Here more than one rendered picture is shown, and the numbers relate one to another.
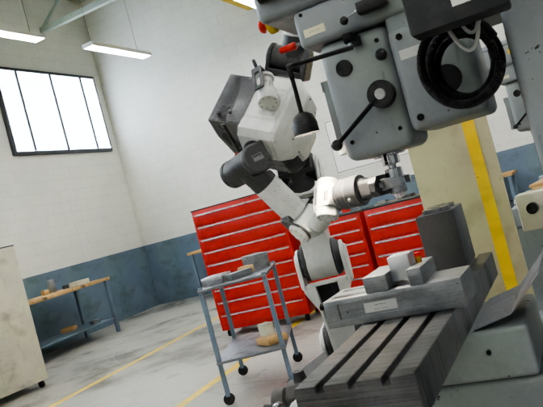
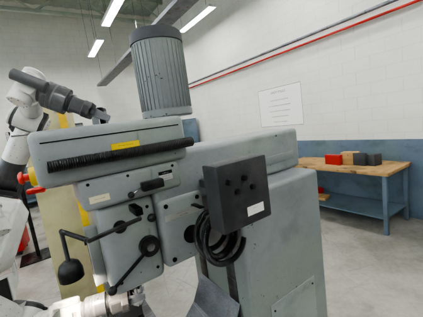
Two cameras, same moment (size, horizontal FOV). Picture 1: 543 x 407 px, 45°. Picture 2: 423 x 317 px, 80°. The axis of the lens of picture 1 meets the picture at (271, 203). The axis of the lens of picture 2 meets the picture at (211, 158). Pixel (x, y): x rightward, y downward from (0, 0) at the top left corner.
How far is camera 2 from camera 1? 1.19 m
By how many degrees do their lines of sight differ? 58
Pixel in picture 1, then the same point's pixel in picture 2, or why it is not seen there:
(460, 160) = (72, 206)
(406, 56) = (169, 220)
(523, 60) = (246, 232)
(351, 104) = (123, 254)
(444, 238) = not seen: hidden behind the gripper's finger
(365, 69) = (136, 226)
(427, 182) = (49, 220)
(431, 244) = not seen: hidden behind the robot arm
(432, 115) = (181, 256)
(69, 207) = not seen: outside the picture
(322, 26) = (107, 195)
